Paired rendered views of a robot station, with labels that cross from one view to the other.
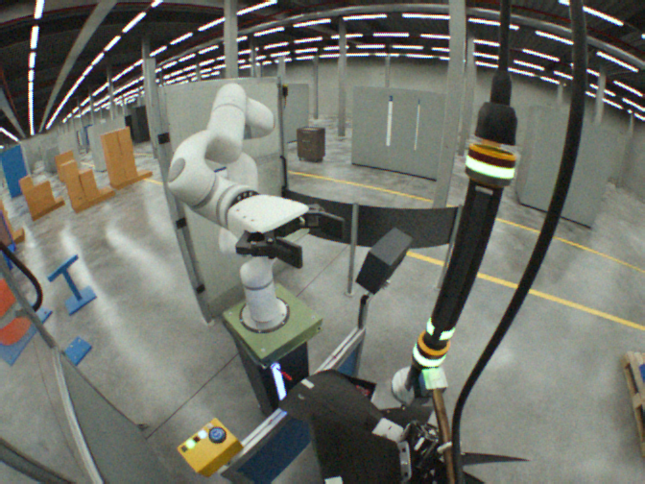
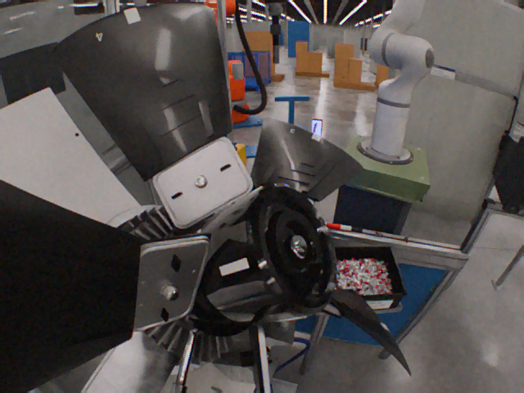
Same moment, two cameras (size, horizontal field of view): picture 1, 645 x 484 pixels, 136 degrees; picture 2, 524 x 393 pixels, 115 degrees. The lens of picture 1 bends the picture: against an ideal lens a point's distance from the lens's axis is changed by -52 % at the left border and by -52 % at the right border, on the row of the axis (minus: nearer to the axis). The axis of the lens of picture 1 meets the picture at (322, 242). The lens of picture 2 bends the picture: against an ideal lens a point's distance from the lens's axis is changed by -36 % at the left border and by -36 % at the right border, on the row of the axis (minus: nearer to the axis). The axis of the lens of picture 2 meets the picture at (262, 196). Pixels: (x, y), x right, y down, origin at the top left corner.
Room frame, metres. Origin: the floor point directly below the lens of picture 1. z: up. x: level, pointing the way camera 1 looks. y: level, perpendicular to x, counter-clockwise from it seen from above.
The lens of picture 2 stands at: (0.11, -0.39, 1.38)
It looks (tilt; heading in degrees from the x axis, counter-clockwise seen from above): 35 degrees down; 73
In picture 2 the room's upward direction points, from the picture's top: 2 degrees counter-clockwise
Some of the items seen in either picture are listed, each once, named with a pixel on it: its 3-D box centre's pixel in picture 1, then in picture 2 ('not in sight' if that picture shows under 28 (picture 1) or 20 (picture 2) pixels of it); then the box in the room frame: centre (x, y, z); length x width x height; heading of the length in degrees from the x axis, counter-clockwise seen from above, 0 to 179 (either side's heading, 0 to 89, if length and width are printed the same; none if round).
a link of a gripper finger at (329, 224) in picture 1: (329, 220); not in sight; (0.37, -0.01, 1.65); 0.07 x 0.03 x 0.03; 52
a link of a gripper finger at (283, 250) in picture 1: (274, 253); not in sight; (0.28, 0.06, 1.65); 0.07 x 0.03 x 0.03; 52
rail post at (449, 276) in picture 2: (352, 376); (411, 323); (0.84, -0.18, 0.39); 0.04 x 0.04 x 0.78; 52
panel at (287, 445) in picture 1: (306, 426); (321, 301); (0.50, 0.08, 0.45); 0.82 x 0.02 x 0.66; 142
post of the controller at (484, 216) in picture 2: (363, 312); (477, 227); (0.84, -0.18, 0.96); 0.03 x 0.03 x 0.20; 52
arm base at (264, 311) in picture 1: (260, 298); (390, 127); (0.79, 0.25, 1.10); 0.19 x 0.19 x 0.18
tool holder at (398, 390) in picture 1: (420, 377); not in sight; (0.19, -0.14, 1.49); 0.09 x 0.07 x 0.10; 177
